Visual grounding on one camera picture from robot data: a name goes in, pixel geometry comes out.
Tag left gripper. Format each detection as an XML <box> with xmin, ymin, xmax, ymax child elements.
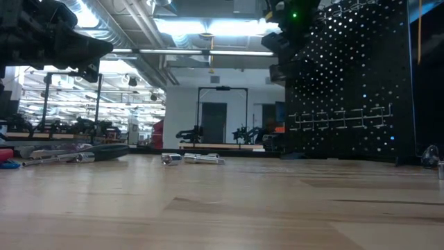
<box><xmin>13</xmin><ymin>0</ymin><xmax>114</xmax><ymax>81</ymax></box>

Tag black metal pegboard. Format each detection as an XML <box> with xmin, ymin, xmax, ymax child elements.
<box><xmin>280</xmin><ymin>0</ymin><xmax>420</xmax><ymax>166</ymax></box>

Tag long chrome socket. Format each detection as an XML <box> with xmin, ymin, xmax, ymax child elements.
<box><xmin>183</xmin><ymin>152</ymin><xmax>226</xmax><ymax>165</ymax></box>

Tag long ceiling light bar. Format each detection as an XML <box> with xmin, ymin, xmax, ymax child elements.
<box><xmin>103</xmin><ymin>48</ymin><xmax>275</xmax><ymax>57</ymax></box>

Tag red cabinet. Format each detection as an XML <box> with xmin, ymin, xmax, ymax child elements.
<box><xmin>151</xmin><ymin>119</ymin><xmax>164</xmax><ymax>149</ymax></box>

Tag background wooden table top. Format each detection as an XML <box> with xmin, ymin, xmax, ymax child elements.
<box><xmin>178</xmin><ymin>142</ymin><xmax>266</xmax><ymax>151</ymax></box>

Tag black gantry frame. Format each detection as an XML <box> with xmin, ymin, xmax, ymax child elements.
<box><xmin>196</xmin><ymin>85</ymin><xmax>249</xmax><ymax>145</ymax></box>
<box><xmin>41</xmin><ymin>71</ymin><xmax>104</xmax><ymax>143</ymax></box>

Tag silver ventilation duct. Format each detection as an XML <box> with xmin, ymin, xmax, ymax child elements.
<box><xmin>62</xmin><ymin>0</ymin><xmax>167</xmax><ymax>88</ymax></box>

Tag chrome wire ring rack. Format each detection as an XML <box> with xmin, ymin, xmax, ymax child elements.
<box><xmin>321</xmin><ymin>0</ymin><xmax>379</xmax><ymax>22</ymax></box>

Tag chrome wire hook rack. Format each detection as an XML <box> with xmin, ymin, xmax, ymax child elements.
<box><xmin>287</xmin><ymin>103</ymin><xmax>394</xmax><ymax>131</ymax></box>

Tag black aluminium table frame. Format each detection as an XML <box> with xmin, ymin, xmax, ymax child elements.
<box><xmin>128</xmin><ymin>147</ymin><xmax>284</xmax><ymax>159</ymax></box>

